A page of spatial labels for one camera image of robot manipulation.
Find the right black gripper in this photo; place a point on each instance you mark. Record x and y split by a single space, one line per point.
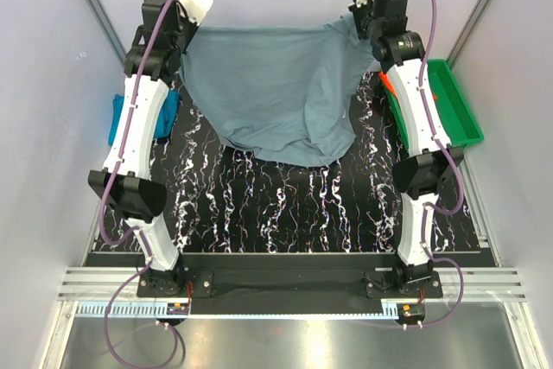
357 11

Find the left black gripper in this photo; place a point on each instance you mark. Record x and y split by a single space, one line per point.
191 27

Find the grey-blue t shirt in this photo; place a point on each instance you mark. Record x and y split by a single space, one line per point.
281 93

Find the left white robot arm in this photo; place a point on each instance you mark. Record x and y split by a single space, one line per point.
123 184

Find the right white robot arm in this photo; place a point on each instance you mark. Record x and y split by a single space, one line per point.
432 157

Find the orange t shirt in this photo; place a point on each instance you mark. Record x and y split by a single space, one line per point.
386 84

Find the teal folded t shirt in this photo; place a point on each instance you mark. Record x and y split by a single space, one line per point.
164 122

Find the green plastic tray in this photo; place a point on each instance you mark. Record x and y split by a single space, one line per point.
456 115

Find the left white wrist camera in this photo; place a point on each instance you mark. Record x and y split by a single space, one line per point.
195 10

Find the left aluminium frame post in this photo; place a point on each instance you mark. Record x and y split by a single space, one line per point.
107 28

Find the aluminium frame post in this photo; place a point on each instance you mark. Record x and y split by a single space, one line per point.
107 28
477 13

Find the right aluminium frame post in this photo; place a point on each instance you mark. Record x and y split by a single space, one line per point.
477 13

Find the aluminium front rail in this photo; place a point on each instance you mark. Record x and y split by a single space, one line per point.
109 291

